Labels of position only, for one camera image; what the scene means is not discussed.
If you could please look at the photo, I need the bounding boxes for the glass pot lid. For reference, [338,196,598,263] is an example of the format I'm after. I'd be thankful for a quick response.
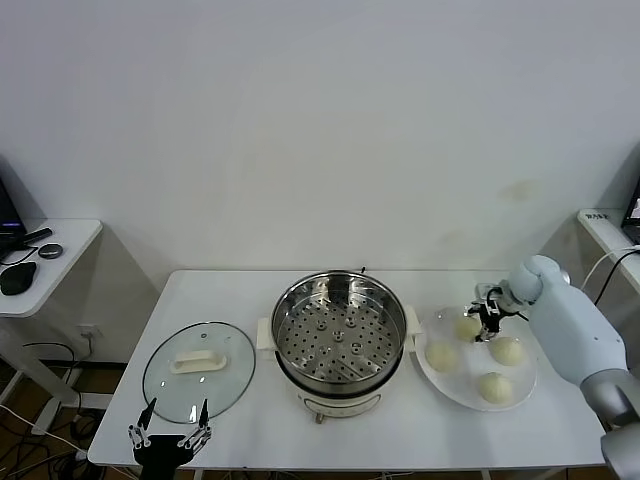
[142,320,257,425]

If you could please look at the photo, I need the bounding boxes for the black computer mouse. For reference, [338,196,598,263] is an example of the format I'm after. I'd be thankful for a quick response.
[0,261,39,297]

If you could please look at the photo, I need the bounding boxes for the black laptop with purple screen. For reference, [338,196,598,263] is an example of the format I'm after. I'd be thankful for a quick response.
[0,174,27,252]

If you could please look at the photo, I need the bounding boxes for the white steamed baozi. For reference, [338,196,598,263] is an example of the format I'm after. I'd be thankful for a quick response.
[488,335,526,367]
[424,342,460,374]
[453,315,482,343]
[476,372,515,405]

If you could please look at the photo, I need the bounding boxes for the white electric cooker base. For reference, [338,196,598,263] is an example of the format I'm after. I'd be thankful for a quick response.
[257,319,419,426]

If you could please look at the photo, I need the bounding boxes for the black remote stick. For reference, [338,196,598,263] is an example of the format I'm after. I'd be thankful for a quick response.
[19,228,54,247]

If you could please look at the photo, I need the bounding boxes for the black floor cable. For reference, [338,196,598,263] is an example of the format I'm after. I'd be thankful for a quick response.
[22,341,84,416]

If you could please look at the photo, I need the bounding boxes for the white side table with label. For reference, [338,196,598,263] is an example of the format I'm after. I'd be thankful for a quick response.
[577,207,640,301]

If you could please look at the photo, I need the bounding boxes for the white cable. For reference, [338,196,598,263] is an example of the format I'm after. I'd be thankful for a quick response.
[581,246,640,292]

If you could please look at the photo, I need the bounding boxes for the black laptop with white windows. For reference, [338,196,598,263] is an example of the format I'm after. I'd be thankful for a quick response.
[621,175,640,246]

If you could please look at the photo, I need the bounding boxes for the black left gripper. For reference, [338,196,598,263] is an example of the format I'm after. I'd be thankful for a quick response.
[127,397,214,480]

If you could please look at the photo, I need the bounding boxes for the stainless steel steamer pot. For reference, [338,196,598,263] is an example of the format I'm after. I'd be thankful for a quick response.
[256,270,421,386]

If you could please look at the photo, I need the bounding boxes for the white side table with mouse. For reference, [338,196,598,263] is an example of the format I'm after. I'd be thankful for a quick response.
[0,218,105,436]

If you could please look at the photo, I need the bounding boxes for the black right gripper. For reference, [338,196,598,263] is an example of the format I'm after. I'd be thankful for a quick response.
[463,294,506,344]

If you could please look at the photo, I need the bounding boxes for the white round plate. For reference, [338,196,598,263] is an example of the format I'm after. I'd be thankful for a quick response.
[414,305,540,412]

